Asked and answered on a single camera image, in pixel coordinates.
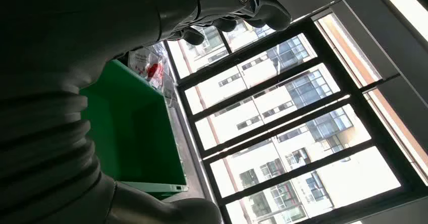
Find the green plastic box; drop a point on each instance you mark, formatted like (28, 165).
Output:
(133, 132)

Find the metal window ledge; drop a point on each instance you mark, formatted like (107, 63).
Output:
(192, 155)

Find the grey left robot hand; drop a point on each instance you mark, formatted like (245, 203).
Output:
(83, 25)

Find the black window frame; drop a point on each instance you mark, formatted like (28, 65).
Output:
(364, 119)

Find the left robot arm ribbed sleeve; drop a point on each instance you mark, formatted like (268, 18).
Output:
(40, 142)

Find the white ceiling light strip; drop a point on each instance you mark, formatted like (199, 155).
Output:
(411, 8)

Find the clear plastic package red print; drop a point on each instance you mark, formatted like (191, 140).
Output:
(150, 70)

